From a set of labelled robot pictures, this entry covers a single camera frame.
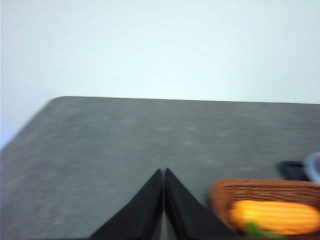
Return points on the grey table mat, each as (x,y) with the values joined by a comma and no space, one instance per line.
(80,159)

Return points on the yellow corn cob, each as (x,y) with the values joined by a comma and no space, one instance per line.
(288,218)

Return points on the dark blue tray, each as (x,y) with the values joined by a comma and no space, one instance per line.
(293,170)

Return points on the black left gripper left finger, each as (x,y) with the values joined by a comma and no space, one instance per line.
(141,218)

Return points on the light blue plate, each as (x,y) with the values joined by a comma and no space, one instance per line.
(308,167)

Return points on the green vegetable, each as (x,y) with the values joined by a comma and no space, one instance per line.
(253,231)

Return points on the brown wicker basket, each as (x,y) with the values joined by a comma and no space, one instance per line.
(225,193)

